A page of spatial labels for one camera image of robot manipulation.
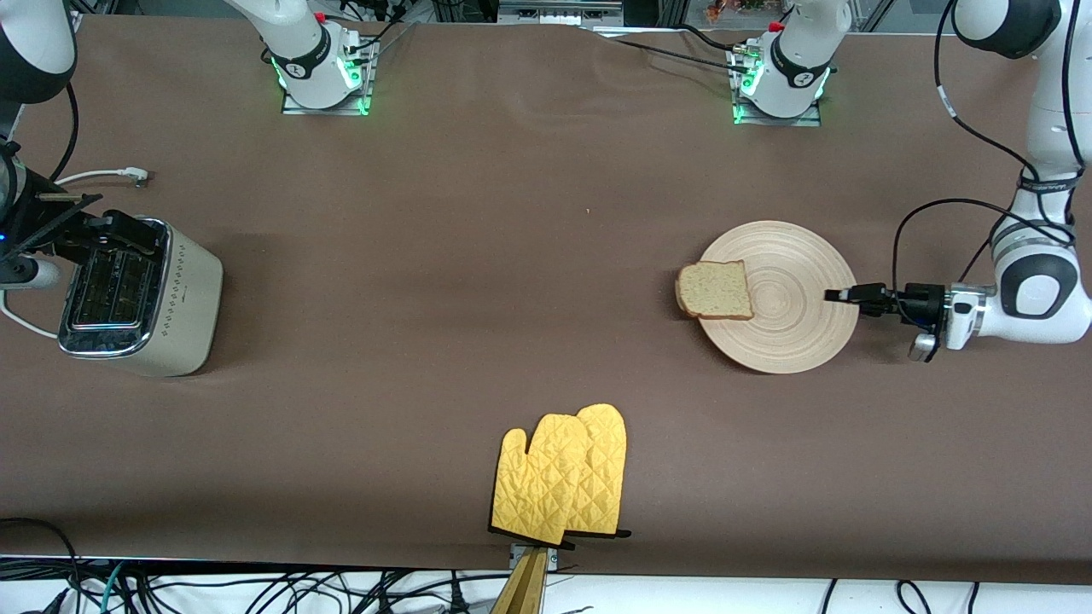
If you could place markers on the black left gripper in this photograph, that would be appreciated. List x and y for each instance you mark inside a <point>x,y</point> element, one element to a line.
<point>920,302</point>

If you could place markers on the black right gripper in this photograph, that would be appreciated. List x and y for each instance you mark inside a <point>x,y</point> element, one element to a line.
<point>53,228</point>

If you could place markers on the round wooden plate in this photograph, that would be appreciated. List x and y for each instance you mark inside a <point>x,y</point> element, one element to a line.
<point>793,298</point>

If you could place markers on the slice of brown bread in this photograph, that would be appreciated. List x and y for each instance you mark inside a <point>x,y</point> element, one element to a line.
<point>715,290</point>

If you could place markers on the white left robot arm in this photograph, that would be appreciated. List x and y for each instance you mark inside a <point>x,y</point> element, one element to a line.
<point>1049,111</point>

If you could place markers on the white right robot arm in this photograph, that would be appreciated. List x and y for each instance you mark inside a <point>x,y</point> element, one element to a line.
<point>34,43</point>

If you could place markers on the cream and chrome toaster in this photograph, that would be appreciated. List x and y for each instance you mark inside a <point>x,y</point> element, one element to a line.
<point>183,298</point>

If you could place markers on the yellow quilted oven mitt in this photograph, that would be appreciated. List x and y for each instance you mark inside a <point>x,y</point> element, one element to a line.
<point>607,460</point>
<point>537,486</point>

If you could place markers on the brown table cover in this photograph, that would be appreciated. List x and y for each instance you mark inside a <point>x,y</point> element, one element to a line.
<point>426,213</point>

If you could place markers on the grey control box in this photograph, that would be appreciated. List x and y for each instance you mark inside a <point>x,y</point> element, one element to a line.
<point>559,12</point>

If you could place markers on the wooden beam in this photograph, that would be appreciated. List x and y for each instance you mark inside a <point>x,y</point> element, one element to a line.
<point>525,588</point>

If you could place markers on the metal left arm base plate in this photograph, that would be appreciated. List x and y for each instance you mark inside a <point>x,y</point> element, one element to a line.
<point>781,122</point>

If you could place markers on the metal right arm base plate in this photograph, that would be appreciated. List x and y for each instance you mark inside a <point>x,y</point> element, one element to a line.
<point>324,110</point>

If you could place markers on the small metal bracket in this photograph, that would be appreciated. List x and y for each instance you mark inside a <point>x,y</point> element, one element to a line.
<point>552,558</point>

